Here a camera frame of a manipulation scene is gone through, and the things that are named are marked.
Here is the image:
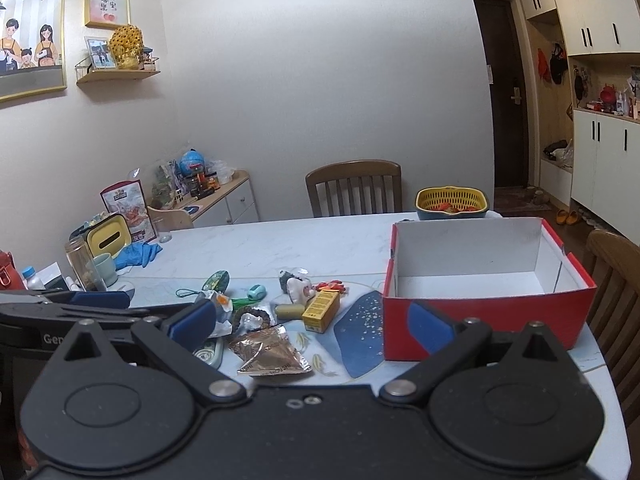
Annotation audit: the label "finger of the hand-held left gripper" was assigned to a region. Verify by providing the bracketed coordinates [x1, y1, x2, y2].
[0, 287, 132, 312]
[0, 307, 168, 331]

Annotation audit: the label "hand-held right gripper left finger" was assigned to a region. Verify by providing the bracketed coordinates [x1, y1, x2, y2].
[47, 301, 249, 405]

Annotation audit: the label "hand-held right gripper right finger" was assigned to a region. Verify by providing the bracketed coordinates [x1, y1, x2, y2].
[378, 300, 576, 405]

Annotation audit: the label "white plastic item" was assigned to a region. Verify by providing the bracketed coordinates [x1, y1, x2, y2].
[202, 292, 236, 338]

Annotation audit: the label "red cardboard box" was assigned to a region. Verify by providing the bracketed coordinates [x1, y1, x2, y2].
[382, 217, 598, 363]

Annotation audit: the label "painted egg ornament green tassel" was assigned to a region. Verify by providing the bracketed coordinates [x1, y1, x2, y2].
[176, 270, 263, 311]

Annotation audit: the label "copper foil packet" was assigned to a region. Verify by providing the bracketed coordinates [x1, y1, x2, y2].
[229, 324, 313, 377]

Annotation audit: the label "beige cylinder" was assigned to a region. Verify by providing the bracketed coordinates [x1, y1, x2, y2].
[274, 303, 308, 322]

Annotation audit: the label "clear packet black contents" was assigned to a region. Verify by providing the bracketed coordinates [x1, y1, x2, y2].
[278, 268, 312, 292]

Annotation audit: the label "small yellow box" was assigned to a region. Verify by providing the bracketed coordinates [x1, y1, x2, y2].
[301, 289, 341, 335]

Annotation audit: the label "green mug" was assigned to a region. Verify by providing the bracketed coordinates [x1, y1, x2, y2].
[92, 253, 119, 288]

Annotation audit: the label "glass jar brown contents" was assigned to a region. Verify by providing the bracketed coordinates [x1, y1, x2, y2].
[65, 236, 107, 292]

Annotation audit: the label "white bottle blue cap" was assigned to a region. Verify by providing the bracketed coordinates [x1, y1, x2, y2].
[21, 266, 46, 291]

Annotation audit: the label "blue rubber gloves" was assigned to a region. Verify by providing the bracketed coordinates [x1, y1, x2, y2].
[114, 241, 163, 268]

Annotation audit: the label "yellow tissue box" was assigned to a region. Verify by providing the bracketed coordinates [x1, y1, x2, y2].
[82, 213, 132, 261]

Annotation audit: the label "blue printed table mat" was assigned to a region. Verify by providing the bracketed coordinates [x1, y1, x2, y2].
[120, 274, 628, 480]

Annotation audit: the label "red white snack bag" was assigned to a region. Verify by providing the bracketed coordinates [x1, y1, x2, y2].
[100, 180, 157, 246]

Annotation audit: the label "wooden high chair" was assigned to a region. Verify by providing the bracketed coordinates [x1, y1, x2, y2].
[147, 205, 196, 233]

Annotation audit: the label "white side cabinet wooden top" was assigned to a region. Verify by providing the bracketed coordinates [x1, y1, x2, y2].
[190, 170, 261, 228]

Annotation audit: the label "yellow colander blue bowl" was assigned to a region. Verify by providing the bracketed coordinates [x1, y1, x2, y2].
[416, 186, 490, 221]

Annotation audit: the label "patterned doormat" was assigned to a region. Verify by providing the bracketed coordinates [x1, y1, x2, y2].
[495, 187, 551, 216]

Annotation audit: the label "brown wooden chair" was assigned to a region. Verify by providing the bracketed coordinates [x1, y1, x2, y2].
[582, 230, 640, 413]
[306, 160, 402, 218]

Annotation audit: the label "white lower cabinet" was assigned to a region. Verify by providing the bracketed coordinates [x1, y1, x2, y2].
[570, 107, 640, 241]

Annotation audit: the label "dark entrance door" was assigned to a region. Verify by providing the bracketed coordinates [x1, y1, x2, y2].
[472, 0, 531, 191]

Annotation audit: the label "golden ornament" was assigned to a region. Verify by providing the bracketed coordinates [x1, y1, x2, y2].
[109, 24, 144, 70]

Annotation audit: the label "black hanging bag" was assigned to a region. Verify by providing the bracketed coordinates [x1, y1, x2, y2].
[550, 44, 568, 83]

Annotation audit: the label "small framed picture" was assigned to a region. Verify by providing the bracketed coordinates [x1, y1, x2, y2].
[84, 0, 131, 29]

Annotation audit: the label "wooden wall shelf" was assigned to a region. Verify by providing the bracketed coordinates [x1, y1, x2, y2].
[75, 57, 161, 86]

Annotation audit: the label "standing photo frame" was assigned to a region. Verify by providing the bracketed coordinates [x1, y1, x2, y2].
[84, 36, 118, 70]

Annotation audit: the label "framed family wall poster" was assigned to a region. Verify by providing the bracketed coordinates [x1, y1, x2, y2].
[0, 0, 67, 103]

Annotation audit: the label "white upper wall cabinet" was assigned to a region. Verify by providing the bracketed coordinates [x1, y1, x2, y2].
[515, 0, 640, 56]

